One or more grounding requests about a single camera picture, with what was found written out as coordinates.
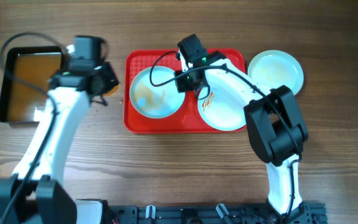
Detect orange green sponge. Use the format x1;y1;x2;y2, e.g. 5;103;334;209
103;84;120;96

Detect white plate top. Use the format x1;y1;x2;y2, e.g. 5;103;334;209
129;67;185;119

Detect white plate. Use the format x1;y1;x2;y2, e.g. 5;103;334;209
129;67;185;119
198;87;246;131
247;50;304;95

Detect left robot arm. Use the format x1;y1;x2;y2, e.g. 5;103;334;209
0;33;119;223

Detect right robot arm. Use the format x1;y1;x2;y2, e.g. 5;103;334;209
175;34;308;223

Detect red plastic tray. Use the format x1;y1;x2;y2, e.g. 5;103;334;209
123;48;248;134

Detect black water basin tray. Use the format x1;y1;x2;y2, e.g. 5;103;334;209
0;46;64;123

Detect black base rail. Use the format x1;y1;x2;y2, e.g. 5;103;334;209
111;202;328;224

